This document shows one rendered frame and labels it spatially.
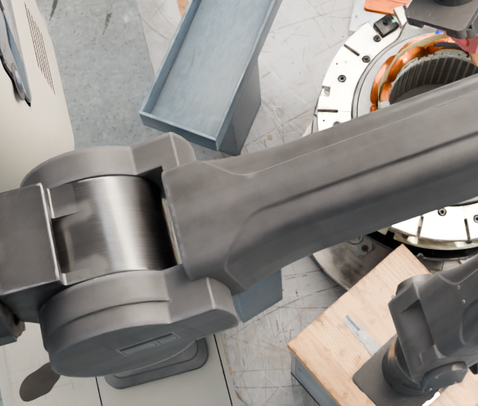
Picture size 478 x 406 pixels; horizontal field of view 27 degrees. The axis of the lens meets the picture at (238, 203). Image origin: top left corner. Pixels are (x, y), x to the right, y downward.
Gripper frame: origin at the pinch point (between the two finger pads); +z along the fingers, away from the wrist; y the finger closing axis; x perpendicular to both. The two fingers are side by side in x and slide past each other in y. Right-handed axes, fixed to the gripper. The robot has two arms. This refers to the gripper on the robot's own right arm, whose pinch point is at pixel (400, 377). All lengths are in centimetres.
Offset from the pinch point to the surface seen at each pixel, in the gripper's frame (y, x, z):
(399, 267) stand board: 11.3, 9.6, 12.0
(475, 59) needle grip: 27.1, 18.4, -11.2
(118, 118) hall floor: 13, 90, 120
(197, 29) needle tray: 15, 52, 17
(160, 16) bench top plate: 19, 69, 41
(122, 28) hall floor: 30, 108, 120
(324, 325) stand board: -0.3, 10.6, 12.2
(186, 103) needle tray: 7.1, 45.1, 16.6
